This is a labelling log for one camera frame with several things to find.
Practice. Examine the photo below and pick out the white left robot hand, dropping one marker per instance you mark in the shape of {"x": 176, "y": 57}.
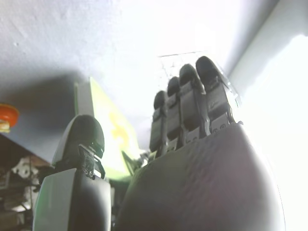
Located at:
{"x": 192, "y": 187}

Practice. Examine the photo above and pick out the light green rectangular block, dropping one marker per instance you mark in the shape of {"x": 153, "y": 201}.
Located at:
{"x": 113, "y": 125}

